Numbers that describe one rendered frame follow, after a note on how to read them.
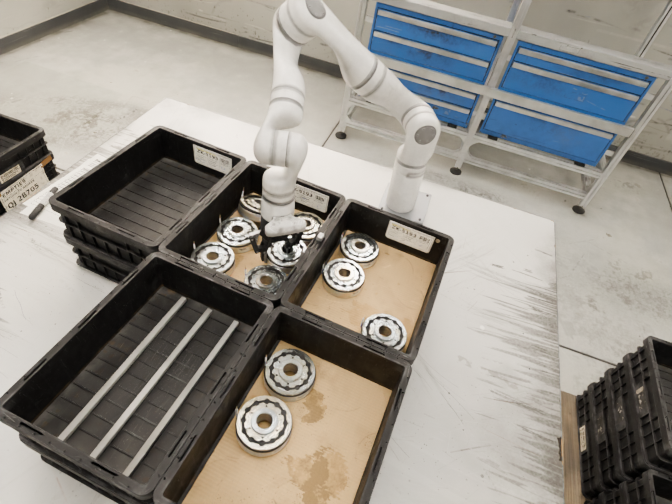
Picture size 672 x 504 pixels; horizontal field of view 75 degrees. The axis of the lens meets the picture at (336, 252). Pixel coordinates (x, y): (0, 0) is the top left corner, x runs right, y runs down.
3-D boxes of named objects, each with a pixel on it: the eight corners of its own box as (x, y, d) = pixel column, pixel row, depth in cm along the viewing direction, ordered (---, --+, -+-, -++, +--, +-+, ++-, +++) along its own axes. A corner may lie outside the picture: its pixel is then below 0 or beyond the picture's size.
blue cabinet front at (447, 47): (358, 95, 285) (377, 1, 245) (466, 127, 276) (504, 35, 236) (357, 97, 283) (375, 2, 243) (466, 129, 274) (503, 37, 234)
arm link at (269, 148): (252, 169, 89) (261, 110, 93) (296, 174, 90) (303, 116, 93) (249, 152, 82) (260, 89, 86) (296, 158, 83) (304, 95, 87)
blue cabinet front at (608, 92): (479, 131, 275) (518, 39, 235) (594, 165, 267) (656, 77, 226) (478, 133, 273) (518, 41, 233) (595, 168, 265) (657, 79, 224)
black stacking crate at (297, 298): (341, 229, 126) (348, 198, 117) (440, 268, 121) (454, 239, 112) (276, 334, 99) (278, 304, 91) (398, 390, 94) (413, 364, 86)
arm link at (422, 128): (447, 120, 113) (430, 173, 126) (436, 100, 119) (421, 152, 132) (412, 120, 112) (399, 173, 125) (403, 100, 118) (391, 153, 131)
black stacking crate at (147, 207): (164, 158, 136) (158, 126, 127) (248, 192, 131) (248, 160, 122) (61, 237, 109) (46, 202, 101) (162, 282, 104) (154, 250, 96)
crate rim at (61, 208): (159, 130, 129) (158, 123, 127) (249, 165, 124) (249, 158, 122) (47, 208, 102) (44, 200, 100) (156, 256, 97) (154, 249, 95)
